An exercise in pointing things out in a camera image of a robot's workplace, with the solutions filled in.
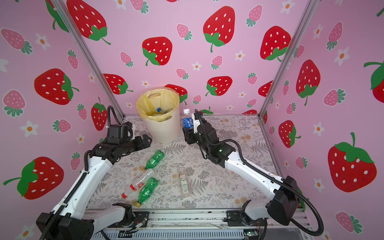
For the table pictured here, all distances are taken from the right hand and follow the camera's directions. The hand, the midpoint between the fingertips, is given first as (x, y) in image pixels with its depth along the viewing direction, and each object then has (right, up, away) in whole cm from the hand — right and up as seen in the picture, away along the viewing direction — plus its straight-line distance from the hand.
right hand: (186, 126), depth 72 cm
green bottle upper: (-20, -20, +18) cm, 33 cm away
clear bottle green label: (-2, -31, +9) cm, 32 cm away
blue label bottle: (-23, +13, +33) cm, 42 cm away
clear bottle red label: (-27, -31, +10) cm, 42 cm away
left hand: (-22, -7, +5) cm, 24 cm away
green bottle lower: (-22, -34, +6) cm, 41 cm away
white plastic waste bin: (-15, -3, +21) cm, 26 cm away
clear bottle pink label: (-19, +10, +35) cm, 41 cm away
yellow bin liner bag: (-22, +16, +30) cm, 41 cm away
